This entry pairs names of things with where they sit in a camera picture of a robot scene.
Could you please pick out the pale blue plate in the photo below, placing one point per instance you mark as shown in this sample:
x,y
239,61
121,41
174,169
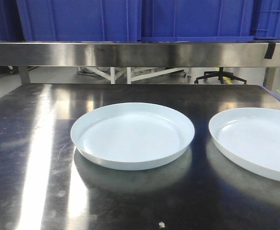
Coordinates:
x,y
132,136
250,138

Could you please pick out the black office chair base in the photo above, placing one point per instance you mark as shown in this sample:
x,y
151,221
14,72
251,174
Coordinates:
x,y
220,74

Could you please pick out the middle blue plastic crate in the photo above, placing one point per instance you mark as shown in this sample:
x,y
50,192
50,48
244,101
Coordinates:
x,y
196,20

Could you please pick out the blue plastic crate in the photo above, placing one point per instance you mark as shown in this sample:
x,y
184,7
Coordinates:
x,y
81,20
196,20
265,23

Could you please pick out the left blue plastic crate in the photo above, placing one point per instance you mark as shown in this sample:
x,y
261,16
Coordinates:
x,y
81,20

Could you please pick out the black tape strip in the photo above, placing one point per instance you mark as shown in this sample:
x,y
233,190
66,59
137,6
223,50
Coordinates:
x,y
270,50

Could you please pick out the right blue plastic crate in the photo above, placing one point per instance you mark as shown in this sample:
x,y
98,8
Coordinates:
x,y
265,23

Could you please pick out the far left blue crate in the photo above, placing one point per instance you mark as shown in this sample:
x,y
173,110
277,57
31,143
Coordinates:
x,y
10,23

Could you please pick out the white table frame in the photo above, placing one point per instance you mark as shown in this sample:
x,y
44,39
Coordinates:
x,y
112,74

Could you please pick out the stainless steel shelf rail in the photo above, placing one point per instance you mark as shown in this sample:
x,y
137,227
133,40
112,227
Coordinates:
x,y
199,55

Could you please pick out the left steel shelf post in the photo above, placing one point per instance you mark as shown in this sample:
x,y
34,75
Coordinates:
x,y
24,75

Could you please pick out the steel shelf post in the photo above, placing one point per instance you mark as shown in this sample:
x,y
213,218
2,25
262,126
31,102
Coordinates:
x,y
24,75
269,77

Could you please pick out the right steel shelf post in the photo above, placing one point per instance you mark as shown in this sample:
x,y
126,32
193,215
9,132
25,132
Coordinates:
x,y
269,77

